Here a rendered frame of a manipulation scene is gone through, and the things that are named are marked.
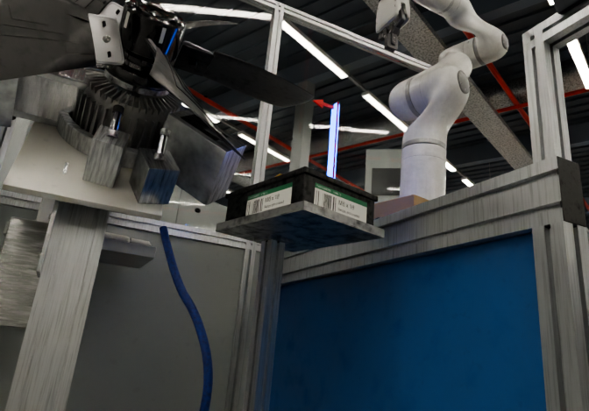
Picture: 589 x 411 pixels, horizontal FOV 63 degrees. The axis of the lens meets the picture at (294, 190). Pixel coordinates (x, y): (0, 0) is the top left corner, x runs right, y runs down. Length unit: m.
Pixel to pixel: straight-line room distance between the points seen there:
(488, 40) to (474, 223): 1.10
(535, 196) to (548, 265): 0.08
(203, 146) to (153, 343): 0.83
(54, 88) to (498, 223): 0.84
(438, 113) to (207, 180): 0.68
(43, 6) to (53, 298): 0.50
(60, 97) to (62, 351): 0.48
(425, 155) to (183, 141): 0.65
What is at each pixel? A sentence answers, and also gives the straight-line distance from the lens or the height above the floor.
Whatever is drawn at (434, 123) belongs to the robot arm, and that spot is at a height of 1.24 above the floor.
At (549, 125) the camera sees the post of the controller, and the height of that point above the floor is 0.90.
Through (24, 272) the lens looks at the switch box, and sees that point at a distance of 1.15.
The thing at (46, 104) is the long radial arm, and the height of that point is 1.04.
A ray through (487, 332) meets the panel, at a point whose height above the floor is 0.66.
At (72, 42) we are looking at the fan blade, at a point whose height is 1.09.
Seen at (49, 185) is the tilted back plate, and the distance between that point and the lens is 0.92.
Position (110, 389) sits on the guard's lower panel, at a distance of 1.60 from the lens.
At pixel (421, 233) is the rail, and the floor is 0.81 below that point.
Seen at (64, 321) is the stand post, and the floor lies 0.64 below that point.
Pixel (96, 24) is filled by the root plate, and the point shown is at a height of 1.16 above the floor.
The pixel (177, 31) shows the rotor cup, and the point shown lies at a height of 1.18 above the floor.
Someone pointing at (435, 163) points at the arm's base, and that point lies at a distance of 1.31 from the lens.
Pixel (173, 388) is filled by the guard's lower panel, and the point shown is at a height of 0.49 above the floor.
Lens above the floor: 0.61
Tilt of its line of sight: 19 degrees up
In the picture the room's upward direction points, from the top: 5 degrees clockwise
